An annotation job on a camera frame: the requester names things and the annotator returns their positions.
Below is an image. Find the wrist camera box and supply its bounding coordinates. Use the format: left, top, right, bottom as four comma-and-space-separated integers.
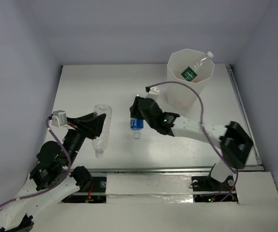
145, 86, 160, 99
48, 110, 68, 128

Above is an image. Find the clear bottle green label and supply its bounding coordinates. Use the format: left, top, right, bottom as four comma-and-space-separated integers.
181, 51, 214, 82

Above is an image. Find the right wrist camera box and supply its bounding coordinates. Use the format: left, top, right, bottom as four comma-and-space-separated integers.
145, 86, 160, 99

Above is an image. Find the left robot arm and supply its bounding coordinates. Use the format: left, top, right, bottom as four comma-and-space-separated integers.
0, 110, 106, 232

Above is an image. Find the aluminium front rail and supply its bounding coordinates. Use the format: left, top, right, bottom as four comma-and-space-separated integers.
33, 158, 264, 174

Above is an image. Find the clear unlabelled plastic bottle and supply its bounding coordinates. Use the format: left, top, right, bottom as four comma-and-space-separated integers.
92, 104, 112, 159

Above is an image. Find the aluminium rail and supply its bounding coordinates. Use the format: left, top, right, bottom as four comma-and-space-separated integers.
33, 158, 264, 174
226, 64, 264, 170

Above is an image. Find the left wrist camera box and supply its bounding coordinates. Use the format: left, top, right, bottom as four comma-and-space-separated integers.
48, 110, 68, 128

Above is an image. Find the white octagonal plastic bin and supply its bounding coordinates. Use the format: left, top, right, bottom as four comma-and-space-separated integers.
166, 49, 215, 110

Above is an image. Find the clear bottle blue label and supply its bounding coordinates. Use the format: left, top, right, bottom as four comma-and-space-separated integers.
130, 118, 144, 139

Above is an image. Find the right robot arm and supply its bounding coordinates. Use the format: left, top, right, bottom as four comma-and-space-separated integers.
130, 97, 253, 191

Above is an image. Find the aluminium right side rail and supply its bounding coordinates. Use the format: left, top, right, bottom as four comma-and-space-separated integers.
226, 64, 264, 170

